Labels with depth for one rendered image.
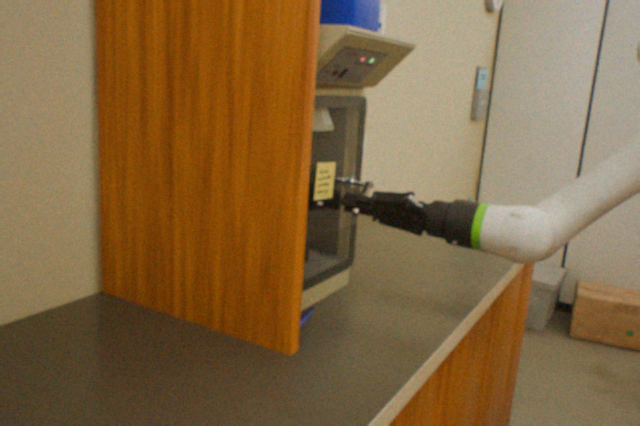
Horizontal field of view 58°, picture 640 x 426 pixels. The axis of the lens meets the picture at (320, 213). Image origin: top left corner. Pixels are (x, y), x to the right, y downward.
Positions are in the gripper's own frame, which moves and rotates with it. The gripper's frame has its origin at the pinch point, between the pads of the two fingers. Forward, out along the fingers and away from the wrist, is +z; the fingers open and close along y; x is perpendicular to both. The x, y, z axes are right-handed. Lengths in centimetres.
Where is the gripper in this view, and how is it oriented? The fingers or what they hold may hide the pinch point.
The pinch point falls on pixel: (358, 204)
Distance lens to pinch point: 125.8
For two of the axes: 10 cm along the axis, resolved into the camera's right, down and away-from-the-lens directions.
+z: -8.6, -1.7, 4.8
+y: -3.1, -5.7, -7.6
